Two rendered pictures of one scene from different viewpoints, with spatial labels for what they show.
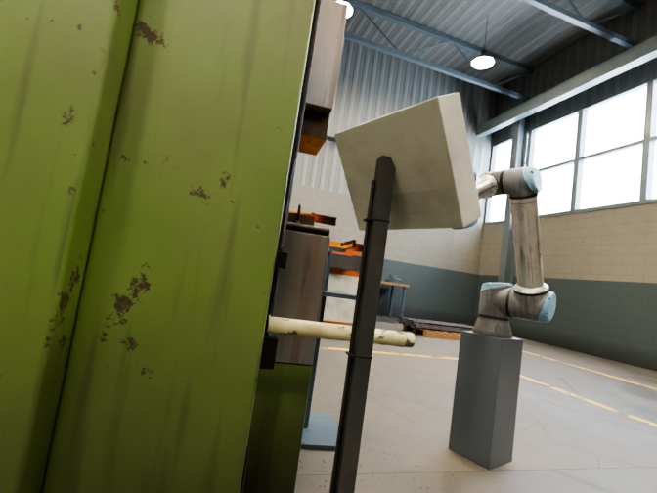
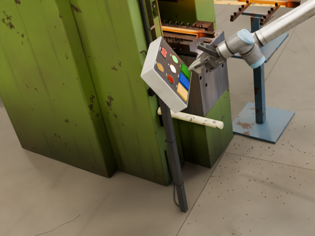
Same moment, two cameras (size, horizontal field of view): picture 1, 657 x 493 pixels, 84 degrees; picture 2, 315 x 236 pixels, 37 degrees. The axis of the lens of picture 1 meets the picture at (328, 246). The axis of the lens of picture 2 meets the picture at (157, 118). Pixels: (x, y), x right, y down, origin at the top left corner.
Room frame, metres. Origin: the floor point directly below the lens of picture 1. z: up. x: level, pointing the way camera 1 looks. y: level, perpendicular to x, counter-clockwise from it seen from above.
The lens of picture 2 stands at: (-0.52, -1.79, 2.35)
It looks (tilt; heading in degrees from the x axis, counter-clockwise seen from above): 36 degrees down; 51
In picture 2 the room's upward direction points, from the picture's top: 12 degrees counter-clockwise
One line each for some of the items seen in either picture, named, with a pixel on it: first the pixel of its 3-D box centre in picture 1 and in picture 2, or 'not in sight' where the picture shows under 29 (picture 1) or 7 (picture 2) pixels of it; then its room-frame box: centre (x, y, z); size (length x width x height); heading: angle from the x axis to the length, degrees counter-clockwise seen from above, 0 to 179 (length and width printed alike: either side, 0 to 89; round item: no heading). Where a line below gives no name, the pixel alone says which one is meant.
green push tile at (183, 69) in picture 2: not in sight; (184, 71); (1.03, -0.16, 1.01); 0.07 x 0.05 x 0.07; 37
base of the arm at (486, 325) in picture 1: (493, 325); not in sight; (1.93, -0.90, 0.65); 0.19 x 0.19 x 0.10
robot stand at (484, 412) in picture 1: (485, 393); not in sight; (1.93, -0.90, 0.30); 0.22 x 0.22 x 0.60; 37
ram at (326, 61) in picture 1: (278, 68); not in sight; (1.40, 0.30, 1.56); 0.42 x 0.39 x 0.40; 102
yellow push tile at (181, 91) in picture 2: not in sight; (181, 92); (0.87, -0.28, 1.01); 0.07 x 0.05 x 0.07; 37
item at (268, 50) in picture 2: (320, 291); (257, 44); (1.92, 0.01, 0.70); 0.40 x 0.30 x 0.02; 11
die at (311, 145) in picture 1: (269, 124); not in sight; (1.36, 0.29, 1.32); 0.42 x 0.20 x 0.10; 102
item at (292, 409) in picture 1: (220, 410); (186, 120); (1.41, 0.31, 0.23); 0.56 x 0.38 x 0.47; 102
